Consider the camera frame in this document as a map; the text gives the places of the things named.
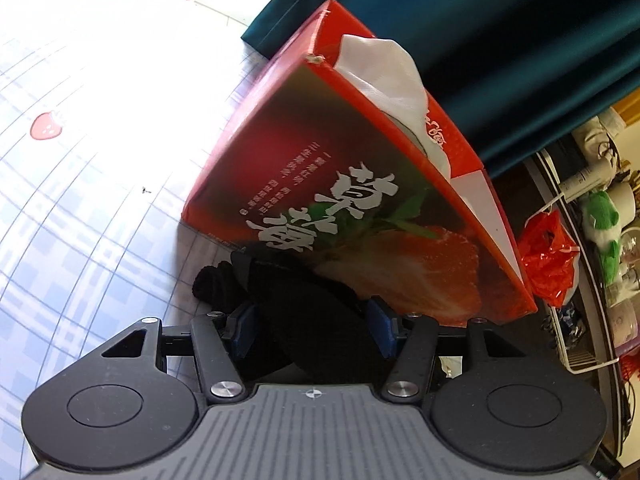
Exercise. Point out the red strawberry cardboard box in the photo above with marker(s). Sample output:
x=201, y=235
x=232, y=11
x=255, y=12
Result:
x=313, y=172

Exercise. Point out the red plastic bag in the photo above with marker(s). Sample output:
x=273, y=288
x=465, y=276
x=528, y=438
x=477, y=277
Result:
x=550, y=257

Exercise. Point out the teal curtain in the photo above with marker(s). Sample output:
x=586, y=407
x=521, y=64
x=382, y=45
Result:
x=513, y=75

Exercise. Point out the white tissue paper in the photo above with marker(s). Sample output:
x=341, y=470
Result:
x=395, y=95

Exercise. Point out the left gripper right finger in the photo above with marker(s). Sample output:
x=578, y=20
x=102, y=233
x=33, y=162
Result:
x=408, y=343

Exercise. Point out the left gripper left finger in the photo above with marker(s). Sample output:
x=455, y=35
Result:
x=218, y=377

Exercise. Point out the green white plush toy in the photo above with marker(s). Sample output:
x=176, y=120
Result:
x=602, y=225

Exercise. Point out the white tube bottle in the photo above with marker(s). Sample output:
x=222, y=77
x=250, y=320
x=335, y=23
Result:
x=595, y=175

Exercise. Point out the plaid blue tablecloth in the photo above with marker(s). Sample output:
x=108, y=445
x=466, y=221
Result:
x=91, y=235

